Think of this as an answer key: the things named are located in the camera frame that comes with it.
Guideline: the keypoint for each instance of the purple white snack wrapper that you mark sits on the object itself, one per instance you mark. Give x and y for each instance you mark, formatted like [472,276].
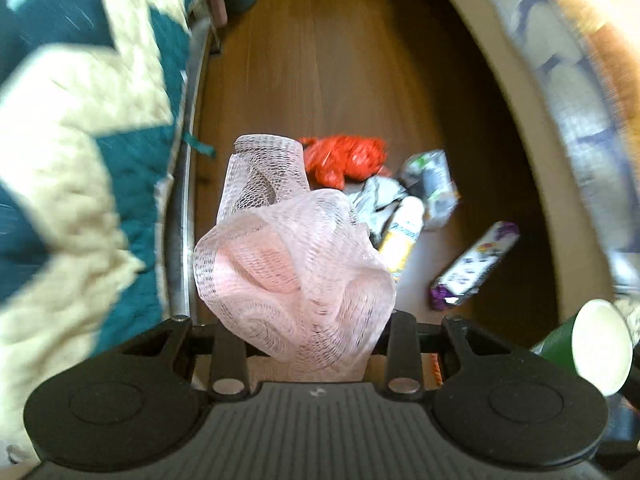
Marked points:
[475,265]

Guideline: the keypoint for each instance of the pink mesh net bag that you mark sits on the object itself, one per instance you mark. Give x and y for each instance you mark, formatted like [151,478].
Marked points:
[300,280]

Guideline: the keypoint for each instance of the teal cream chevron quilt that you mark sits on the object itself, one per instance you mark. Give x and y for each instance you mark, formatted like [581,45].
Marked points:
[75,110]

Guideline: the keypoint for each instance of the metal bed frame rail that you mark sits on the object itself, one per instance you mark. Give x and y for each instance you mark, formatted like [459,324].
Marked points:
[180,240]

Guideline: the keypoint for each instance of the silver crumpled foil wrapper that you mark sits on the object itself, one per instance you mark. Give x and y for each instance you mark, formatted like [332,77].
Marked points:
[375,200]

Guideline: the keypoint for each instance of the white yellow tube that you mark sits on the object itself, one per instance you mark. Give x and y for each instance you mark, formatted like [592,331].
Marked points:
[402,230]

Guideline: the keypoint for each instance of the white curved bed frame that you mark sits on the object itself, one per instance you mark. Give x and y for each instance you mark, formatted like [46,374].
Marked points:
[530,110]

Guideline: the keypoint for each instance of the grey white green wrapper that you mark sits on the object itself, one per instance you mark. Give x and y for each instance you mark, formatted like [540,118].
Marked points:
[432,175]

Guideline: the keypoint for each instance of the green paper cup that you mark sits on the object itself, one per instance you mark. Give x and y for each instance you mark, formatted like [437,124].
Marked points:
[600,345]

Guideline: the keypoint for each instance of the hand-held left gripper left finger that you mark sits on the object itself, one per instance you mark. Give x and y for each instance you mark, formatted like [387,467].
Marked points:
[227,360]

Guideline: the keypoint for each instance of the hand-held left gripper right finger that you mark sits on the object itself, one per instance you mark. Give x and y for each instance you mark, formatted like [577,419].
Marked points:
[402,355]

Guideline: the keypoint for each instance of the pink furniture leg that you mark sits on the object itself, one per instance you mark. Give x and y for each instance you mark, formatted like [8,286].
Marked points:
[218,10]

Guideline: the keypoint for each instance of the red crumpled plastic wrapper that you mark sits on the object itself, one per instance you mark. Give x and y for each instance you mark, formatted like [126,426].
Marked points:
[345,157]

